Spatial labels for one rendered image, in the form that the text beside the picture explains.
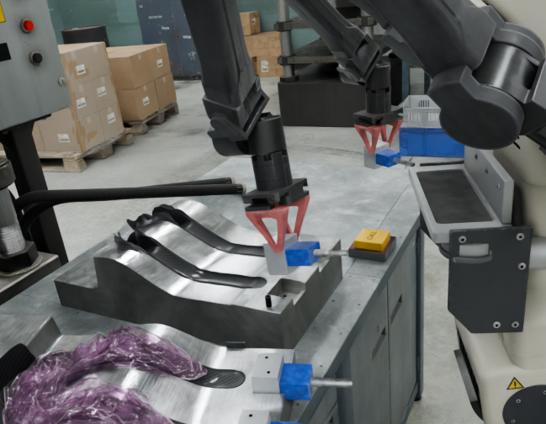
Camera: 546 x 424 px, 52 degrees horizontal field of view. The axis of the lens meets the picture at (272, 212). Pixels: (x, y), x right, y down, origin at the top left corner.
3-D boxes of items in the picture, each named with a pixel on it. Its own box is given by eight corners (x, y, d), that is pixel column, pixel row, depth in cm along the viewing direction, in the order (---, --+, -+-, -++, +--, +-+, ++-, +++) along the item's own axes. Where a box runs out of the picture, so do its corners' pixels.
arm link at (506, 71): (571, 126, 51) (584, 83, 53) (483, 66, 50) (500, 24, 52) (503, 160, 60) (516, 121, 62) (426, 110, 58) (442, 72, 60)
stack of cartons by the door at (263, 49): (294, 71, 763) (288, 7, 730) (285, 76, 737) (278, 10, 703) (239, 73, 799) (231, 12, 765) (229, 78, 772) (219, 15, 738)
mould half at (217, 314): (342, 278, 109) (339, 216, 104) (285, 361, 88) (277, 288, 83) (143, 246, 132) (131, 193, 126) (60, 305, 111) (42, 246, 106)
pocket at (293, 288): (307, 300, 94) (305, 282, 92) (294, 318, 90) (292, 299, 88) (283, 296, 96) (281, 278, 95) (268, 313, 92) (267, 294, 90)
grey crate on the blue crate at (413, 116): (492, 113, 408) (494, 93, 402) (487, 130, 374) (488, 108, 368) (409, 113, 433) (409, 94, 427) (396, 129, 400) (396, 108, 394)
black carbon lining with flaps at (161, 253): (299, 258, 104) (294, 212, 101) (258, 304, 92) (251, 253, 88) (152, 235, 120) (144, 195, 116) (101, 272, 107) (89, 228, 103)
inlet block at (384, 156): (421, 172, 128) (421, 151, 126) (405, 179, 125) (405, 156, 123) (378, 161, 138) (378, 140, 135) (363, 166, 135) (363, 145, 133)
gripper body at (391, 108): (352, 121, 129) (351, 89, 126) (383, 111, 134) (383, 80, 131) (373, 125, 124) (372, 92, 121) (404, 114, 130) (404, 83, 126)
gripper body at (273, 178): (242, 207, 84) (232, 159, 83) (275, 191, 93) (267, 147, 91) (279, 205, 81) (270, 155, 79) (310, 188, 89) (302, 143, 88)
